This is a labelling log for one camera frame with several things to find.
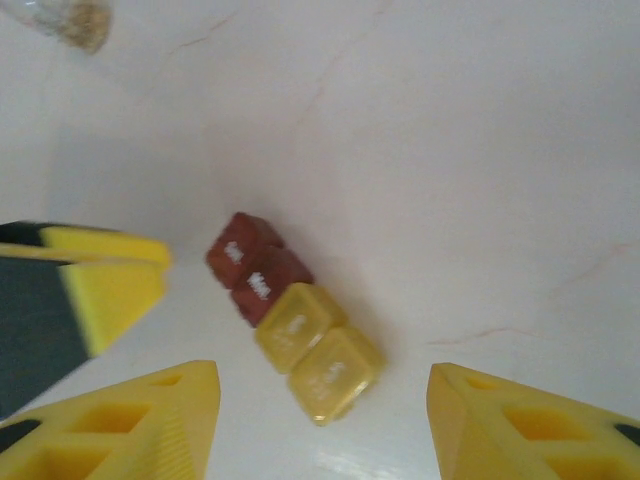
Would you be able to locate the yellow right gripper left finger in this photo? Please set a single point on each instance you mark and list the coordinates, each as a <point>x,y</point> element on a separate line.
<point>125,430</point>

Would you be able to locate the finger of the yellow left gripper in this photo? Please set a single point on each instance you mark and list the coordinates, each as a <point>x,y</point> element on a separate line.
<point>110,246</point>
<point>115,300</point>

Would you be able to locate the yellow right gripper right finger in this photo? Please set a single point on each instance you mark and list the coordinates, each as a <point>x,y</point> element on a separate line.
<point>525,440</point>

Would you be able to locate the small transparent yellowish object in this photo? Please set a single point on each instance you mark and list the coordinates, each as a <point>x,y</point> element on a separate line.
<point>310,350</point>

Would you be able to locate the clear glass pill jar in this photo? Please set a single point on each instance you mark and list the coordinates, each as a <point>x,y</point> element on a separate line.
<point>85,25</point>

